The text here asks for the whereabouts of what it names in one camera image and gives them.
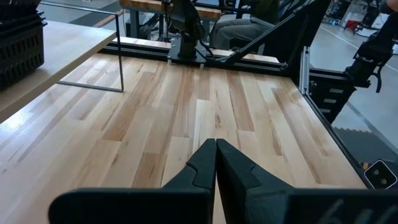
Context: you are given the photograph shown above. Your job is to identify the white-rimmed black square plug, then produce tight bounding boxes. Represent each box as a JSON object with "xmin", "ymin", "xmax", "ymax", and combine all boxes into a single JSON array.
[{"xmin": 363, "ymin": 159, "xmax": 398, "ymax": 190}]

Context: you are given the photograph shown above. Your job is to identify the person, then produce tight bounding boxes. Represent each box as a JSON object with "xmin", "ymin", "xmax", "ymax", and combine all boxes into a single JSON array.
[{"xmin": 211, "ymin": 0, "xmax": 282, "ymax": 51}]

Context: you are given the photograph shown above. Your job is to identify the wooden shelf with black legs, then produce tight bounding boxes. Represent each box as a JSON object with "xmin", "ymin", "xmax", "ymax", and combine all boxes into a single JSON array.
[{"xmin": 0, "ymin": 0, "xmax": 125, "ymax": 124}]

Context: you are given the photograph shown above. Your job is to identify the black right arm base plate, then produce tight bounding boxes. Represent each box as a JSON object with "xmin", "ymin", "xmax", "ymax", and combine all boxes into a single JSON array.
[{"xmin": 167, "ymin": 35, "xmax": 208, "ymax": 66}]

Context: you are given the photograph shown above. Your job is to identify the black panel with white slots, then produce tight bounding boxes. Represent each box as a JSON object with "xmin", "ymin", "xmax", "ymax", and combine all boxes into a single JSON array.
[{"xmin": 307, "ymin": 79, "xmax": 357, "ymax": 124}]

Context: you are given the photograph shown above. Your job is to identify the dark grey foam mat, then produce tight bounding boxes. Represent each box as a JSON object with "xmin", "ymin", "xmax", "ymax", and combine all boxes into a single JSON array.
[{"xmin": 331, "ymin": 126, "xmax": 398, "ymax": 166}]

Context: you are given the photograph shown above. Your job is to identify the black floor mat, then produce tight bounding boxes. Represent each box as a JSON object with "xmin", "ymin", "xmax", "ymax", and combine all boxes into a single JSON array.
[{"xmin": 68, "ymin": 8, "xmax": 126, "ymax": 29}]

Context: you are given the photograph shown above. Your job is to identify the silver aluminium profile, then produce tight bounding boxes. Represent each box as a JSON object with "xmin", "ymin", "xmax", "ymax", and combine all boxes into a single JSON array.
[{"xmin": 298, "ymin": 45, "xmax": 312, "ymax": 96}]

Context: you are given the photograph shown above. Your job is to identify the black aluminium rig frame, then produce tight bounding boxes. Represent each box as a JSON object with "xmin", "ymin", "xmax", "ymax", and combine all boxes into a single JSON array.
[{"xmin": 99, "ymin": 0, "xmax": 374, "ymax": 190}]

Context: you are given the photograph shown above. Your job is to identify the red floor box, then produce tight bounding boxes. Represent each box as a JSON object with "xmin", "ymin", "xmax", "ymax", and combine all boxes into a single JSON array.
[{"xmin": 344, "ymin": 19, "xmax": 362, "ymax": 32}]

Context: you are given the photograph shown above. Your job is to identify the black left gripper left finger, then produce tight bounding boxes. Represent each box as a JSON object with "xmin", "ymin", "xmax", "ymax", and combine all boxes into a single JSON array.
[{"xmin": 48, "ymin": 138, "xmax": 218, "ymax": 224}]

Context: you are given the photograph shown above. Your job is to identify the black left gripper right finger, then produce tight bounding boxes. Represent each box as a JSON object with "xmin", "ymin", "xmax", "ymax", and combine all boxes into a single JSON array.
[{"xmin": 216, "ymin": 138, "xmax": 398, "ymax": 224}]

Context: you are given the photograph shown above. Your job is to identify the wooden workbench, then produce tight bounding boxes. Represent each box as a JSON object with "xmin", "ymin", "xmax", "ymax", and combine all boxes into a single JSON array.
[{"xmin": 119, "ymin": 0, "xmax": 222, "ymax": 40}]

